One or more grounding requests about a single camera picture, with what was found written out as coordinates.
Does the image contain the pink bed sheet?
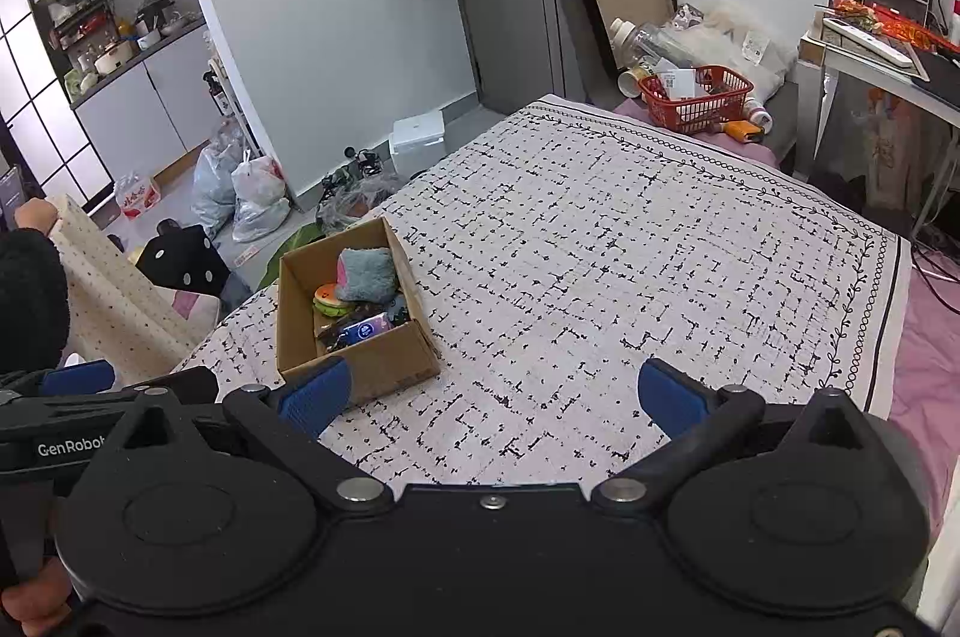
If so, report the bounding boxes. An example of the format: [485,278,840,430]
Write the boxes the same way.
[613,97,960,533]

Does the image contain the white power strip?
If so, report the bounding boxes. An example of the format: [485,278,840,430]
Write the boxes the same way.
[823,17,914,70]

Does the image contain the red plastic basket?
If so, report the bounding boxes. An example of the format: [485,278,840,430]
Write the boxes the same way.
[638,65,755,135]

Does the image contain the black framed sliding door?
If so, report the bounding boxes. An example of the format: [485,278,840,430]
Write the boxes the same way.
[0,0,115,212]

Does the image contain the white kitchen cabinet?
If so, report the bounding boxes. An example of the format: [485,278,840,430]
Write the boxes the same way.
[13,0,218,162]

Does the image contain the green bag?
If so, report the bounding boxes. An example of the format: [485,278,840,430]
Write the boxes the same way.
[257,221,325,292]

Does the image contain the white desk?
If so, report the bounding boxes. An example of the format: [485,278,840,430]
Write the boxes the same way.
[796,28,960,241]

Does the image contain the paper cup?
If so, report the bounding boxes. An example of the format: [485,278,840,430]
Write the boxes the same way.
[618,65,655,100]

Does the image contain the red white snack packet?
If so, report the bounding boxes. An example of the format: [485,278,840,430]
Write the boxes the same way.
[114,170,163,220]

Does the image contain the black dotted cushion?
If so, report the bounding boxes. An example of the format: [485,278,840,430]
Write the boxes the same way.
[135,223,232,295]

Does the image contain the white box appliance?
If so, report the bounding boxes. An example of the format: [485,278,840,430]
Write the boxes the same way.
[388,110,446,175]

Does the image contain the person's left hand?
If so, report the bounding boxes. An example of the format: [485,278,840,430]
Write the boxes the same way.
[0,557,75,637]

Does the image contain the clear plastic bottle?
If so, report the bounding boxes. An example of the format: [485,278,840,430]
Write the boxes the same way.
[608,17,680,70]

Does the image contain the red paper strips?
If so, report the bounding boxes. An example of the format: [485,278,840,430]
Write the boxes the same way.
[831,0,960,55]

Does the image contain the blue fluffy plush toy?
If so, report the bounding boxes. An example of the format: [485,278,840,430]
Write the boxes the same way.
[334,247,400,305]

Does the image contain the white black printed blanket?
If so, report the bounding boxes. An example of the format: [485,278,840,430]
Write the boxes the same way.
[172,94,913,489]

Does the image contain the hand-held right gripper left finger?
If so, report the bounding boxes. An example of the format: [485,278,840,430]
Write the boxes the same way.
[139,356,396,512]

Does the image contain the blue tissue packet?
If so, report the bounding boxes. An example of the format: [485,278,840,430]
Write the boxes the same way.
[336,314,395,347]

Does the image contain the grey plastic bag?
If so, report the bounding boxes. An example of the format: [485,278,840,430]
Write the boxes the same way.
[191,119,248,237]

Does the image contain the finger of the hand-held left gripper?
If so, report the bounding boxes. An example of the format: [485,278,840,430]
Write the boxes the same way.
[40,360,116,396]

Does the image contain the cream dotted cloth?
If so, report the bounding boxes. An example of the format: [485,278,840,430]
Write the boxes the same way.
[46,194,205,387]

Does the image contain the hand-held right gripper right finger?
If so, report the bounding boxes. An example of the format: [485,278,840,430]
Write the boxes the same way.
[591,358,897,509]

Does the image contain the cardboard box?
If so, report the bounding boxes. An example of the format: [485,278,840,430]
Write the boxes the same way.
[276,216,442,407]

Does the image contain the burger toy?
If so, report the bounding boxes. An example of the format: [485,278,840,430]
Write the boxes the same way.
[313,282,350,318]

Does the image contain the white fluffy pillow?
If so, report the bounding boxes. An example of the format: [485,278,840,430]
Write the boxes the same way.
[671,0,798,109]

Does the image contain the white paper card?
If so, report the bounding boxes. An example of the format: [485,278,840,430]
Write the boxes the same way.
[658,68,697,100]

